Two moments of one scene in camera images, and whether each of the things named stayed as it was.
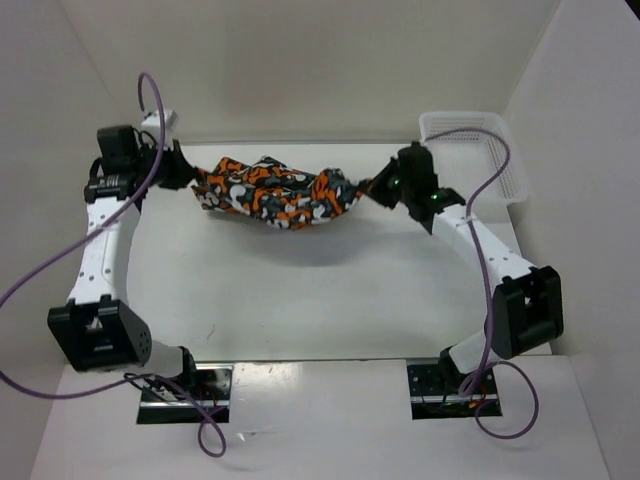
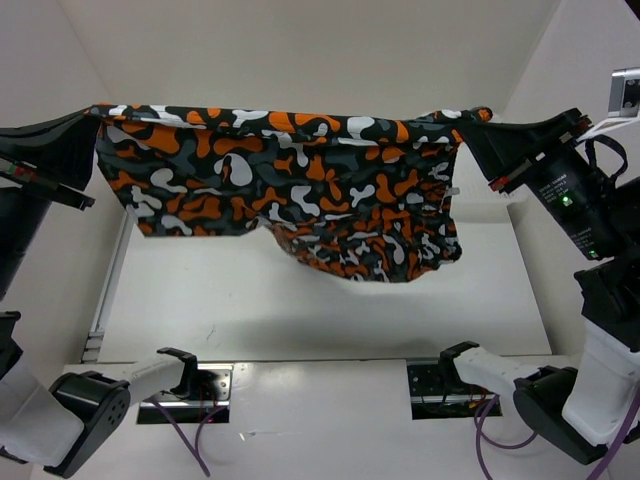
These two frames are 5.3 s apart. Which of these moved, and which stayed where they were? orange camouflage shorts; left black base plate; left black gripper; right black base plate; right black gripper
Moved: left black gripper; orange camouflage shorts; right black gripper
Stayed: left black base plate; right black base plate
